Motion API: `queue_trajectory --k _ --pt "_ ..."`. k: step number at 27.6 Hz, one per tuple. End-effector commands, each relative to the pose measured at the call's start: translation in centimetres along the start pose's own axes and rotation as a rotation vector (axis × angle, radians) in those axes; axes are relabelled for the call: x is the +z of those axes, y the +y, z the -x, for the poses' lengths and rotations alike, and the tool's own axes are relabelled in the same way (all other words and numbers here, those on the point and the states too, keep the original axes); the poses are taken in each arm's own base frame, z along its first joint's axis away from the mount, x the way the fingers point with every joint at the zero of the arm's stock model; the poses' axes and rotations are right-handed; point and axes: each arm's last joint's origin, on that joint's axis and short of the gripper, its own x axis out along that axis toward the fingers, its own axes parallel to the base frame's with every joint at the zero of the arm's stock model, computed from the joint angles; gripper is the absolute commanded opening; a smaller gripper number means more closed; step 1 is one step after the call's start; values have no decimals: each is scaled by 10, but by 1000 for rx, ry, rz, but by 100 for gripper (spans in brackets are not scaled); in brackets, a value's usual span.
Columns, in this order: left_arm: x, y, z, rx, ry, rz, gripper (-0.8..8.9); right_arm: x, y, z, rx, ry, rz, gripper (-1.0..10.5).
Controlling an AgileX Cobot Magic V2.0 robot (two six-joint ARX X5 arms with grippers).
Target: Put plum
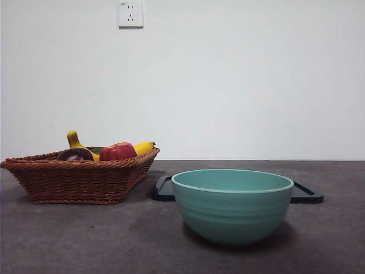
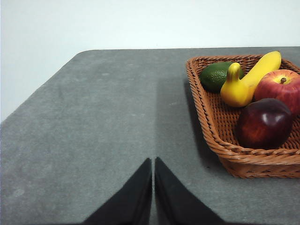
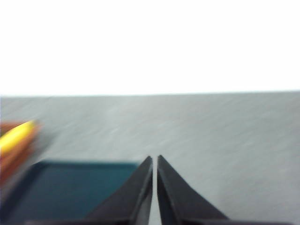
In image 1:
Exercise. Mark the white wall socket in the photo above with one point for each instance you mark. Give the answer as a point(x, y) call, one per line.
point(131, 14)

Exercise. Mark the red apple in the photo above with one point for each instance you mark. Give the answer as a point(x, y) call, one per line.
point(118, 151)

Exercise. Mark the brown wicker basket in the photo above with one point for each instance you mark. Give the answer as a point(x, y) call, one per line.
point(74, 182)

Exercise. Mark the teal ribbed bowl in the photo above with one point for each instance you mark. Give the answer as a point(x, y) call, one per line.
point(233, 219)

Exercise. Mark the green fruit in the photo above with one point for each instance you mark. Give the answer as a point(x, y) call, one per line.
point(96, 150)

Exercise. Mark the yellow banana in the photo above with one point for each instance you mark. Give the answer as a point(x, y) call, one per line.
point(74, 141)

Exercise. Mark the dark red plum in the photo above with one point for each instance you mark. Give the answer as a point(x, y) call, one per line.
point(75, 155)

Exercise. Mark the black rectangular tray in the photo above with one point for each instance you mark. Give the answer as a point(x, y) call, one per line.
point(308, 197)

